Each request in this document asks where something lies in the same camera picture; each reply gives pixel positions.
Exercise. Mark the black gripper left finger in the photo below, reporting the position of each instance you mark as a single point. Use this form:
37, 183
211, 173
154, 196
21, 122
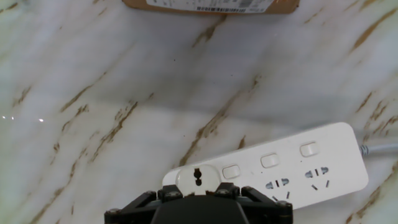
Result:
136, 208

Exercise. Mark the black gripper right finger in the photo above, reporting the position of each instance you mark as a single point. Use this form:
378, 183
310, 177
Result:
264, 208

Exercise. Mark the white plug adapter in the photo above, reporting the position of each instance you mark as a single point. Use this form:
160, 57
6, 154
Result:
208, 180

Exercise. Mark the white four-socket power strip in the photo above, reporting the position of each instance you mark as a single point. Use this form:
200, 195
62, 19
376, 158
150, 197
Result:
339, 161

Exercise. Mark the glossy marble pattern mat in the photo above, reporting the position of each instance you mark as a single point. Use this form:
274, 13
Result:
124, 93

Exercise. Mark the taped brown cardboard box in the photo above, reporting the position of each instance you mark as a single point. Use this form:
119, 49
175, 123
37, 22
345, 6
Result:
136, 4

